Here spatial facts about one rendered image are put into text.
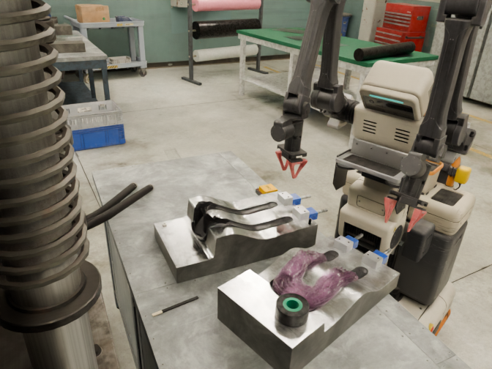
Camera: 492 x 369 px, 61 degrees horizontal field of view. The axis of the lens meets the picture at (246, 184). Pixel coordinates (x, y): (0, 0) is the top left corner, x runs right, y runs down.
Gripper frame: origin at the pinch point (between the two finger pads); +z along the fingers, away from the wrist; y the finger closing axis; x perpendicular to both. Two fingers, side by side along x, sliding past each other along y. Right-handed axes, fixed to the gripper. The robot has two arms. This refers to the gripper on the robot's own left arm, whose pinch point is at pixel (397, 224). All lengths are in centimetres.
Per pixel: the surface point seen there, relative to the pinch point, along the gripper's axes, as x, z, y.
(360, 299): -17.1, 20.8, 2.7
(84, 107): 117, 19, -365
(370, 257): 0.3, 12.4, -3.9
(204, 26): 325, -142, -456
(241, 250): -19.5, 24.4, -36.2
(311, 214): 4.1, 8.2, -29.3
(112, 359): -59, 52, -36
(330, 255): -1.6, 17.0, -15.4
